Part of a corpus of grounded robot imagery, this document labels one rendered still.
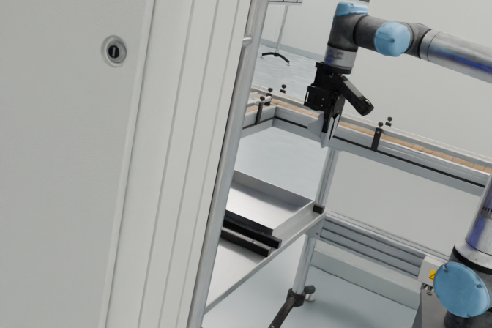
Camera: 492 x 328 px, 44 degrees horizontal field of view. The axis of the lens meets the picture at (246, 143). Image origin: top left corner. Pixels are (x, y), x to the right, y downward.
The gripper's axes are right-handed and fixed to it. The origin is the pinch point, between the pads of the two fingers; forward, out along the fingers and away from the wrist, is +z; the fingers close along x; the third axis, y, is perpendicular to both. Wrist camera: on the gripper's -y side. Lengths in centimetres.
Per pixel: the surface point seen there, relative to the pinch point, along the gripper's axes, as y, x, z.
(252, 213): 11.6, 9.8, 21.2
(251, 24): -16, 83, -35
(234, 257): 3.1, 33.0, 21.5
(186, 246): -18, 92, -12
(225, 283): -1.2, 43.8, 21.5
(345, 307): 10, -117, 109
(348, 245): 8, -85, 63
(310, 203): 1.2, -2.5, 17.9
